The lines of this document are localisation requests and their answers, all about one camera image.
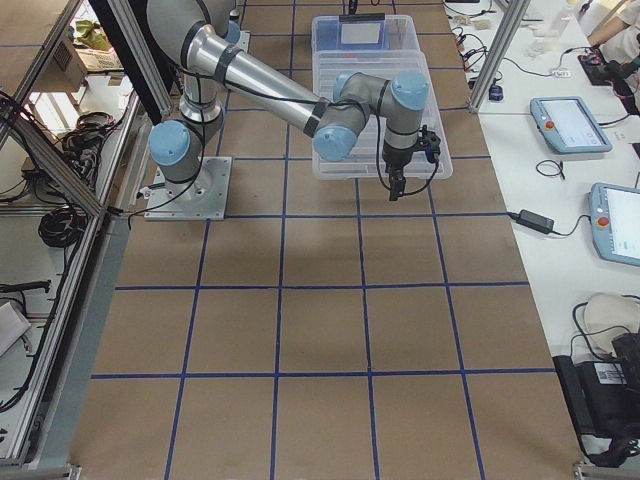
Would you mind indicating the clear ribbed box lid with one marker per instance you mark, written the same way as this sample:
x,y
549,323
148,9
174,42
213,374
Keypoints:
x,y
327,65

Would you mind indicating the clear plastic storage box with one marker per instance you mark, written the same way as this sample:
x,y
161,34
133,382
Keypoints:
x,y
396,32

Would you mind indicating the cardboard box on shelf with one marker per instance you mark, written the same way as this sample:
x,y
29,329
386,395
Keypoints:
x,y
70,53

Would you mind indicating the black power adapter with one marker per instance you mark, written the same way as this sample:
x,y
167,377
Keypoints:
x,y
533,221

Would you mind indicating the far blue teach pendant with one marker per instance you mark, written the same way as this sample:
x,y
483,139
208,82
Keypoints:
x,y
567,125

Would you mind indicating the blue teach pendant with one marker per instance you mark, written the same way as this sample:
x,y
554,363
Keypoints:
x,y
567,125
614,219

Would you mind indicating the near blue teach pendant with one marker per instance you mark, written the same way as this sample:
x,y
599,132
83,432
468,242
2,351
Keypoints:
x,y
614,219

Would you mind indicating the beige cap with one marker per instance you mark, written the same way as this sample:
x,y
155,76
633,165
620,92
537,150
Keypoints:
x,y
608,316

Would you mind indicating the black laptop bag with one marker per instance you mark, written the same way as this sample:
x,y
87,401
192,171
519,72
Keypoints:
x,y
603,405

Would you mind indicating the black box latch handle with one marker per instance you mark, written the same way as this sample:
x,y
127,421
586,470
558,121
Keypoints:
x,y
360,18

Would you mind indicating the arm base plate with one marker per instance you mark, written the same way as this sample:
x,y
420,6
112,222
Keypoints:
x,y
243,40
206,199

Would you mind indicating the aluminium frame post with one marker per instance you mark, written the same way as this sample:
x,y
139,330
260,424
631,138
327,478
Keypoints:
x,y
504,35

